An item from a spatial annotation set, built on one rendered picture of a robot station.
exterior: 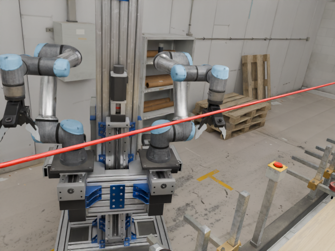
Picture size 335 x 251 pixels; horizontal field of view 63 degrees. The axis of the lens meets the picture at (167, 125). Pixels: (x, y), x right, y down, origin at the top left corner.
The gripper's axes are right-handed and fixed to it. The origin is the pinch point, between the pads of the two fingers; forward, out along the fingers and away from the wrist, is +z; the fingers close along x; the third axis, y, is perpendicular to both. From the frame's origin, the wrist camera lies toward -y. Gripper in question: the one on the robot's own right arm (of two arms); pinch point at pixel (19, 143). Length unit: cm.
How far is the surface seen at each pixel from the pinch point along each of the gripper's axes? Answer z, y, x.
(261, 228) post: 48, -12, -117
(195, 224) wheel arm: 46, -7, -81
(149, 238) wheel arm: 46, -13, -55
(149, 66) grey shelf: 24, 282, -99
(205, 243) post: 28, -36, -73
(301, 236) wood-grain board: 42, -25, -130
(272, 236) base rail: 62, -6, -131
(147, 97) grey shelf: 70, 283, -100
